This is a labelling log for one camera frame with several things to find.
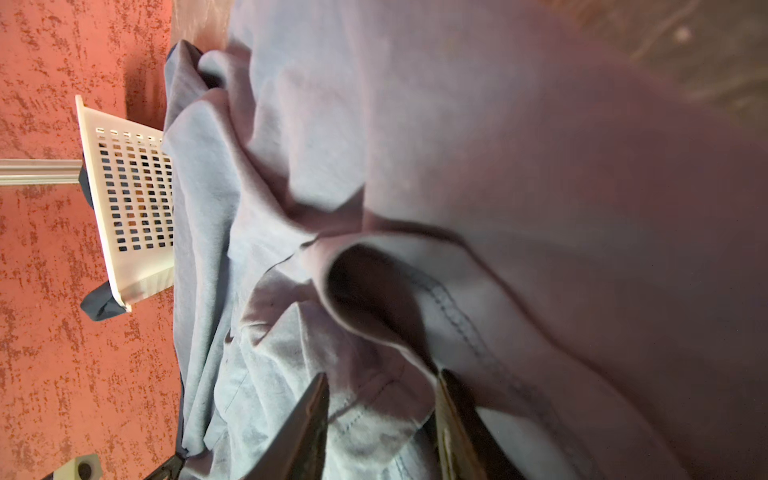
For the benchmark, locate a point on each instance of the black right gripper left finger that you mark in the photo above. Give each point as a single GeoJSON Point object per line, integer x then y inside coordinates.
{"type": "Point", "coordinates": [298, 450]}

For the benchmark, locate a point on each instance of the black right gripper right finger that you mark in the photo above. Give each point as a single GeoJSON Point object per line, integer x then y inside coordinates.
{"type": "Point", "coordinates": [467, 450]}

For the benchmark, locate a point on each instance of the grey-blue tank top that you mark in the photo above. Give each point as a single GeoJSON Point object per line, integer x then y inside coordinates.
{"type": "Point", "coordinates": [382, 190]}

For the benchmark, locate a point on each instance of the dark navy maroon-trimmed tank top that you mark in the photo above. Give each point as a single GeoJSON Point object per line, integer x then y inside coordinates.
{"type": "Point", "coordinates": [100, 304]}

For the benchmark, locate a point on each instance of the white plastic laundry basket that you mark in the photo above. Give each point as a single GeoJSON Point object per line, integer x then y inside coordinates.
{"type": "Point", "coordinates": [130, 182]}

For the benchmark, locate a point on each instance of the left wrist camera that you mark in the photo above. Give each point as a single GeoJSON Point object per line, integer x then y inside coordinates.
{"type": "Point", "coordinates": [87, 467]}

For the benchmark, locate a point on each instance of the aluminium corner post left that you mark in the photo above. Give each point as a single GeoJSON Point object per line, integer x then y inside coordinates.
{"type": "Point", "coordinates": [24, 172]}

